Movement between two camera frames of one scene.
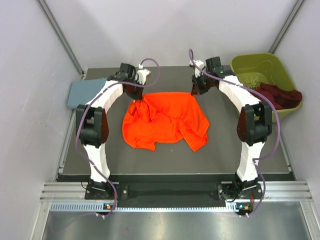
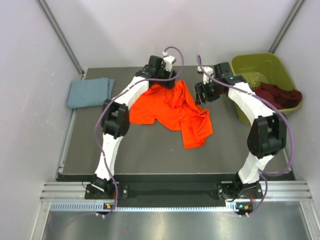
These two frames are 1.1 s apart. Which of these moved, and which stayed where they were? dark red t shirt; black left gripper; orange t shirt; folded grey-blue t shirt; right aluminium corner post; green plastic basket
Moved: orange t shirt; black left gripper
Stayed: dark red t shirt; green plastic basket; right aluminium corner post; folded grey-blue t shirt
